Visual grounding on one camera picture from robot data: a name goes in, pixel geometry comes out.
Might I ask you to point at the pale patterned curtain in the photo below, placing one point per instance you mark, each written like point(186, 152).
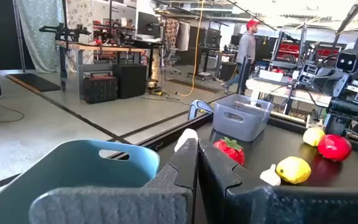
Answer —
point(39, 37)

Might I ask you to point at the black background robot arm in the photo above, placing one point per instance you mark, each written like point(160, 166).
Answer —
point(64, 31)

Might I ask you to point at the dark computer monitor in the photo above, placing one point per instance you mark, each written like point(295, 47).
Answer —
point(148, 25)

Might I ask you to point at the grey hanging cloth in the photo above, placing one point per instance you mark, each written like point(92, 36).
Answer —
point(183, 35)

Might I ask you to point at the black floor mat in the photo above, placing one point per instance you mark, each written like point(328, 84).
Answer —
point(34, 81)

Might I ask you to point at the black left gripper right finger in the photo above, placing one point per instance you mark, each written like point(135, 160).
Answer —
point(291, 208)

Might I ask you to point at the white toy garlic bulb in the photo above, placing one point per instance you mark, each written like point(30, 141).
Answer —
point(270, 177)
point(186, 135)

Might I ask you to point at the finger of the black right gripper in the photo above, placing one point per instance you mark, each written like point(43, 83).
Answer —
point(325, 81)
point(340, 85)

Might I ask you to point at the black cabinet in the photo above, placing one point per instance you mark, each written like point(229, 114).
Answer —
point(130, 80)

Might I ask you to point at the grey office chair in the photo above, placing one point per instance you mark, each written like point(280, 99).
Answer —
point(171, 57)

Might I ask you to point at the red storage bin shelf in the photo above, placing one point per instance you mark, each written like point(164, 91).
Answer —
point(287, 49)

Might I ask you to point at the red pepper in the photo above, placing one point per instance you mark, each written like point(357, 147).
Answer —
point(232, 154)

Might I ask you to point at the wooden workbench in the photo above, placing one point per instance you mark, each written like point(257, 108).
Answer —
point(104, 48)

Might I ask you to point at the patterned hanging cloth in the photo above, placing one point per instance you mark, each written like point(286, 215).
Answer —
point(171, 31)

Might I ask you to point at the yellow toy lemon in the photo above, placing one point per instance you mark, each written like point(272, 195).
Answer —
point(313, 137)
point(293, 170)

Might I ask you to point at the white work table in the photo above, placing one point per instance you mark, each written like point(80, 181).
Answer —
point(278, 90)

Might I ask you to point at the grey plastic basket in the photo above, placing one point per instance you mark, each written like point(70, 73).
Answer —
point(238, 127)

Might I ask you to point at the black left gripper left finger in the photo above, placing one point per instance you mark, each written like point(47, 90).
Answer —
point(120, 205)

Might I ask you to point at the black and red case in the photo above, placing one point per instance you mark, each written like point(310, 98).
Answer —
point(99, 88)

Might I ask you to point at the red toy tomato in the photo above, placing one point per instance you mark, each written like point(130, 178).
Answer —
point(334, 147)

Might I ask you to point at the teal plastic basket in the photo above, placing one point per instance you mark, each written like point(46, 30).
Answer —
point(57, 168)

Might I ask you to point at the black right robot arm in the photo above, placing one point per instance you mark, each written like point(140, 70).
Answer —
point(342, 109)

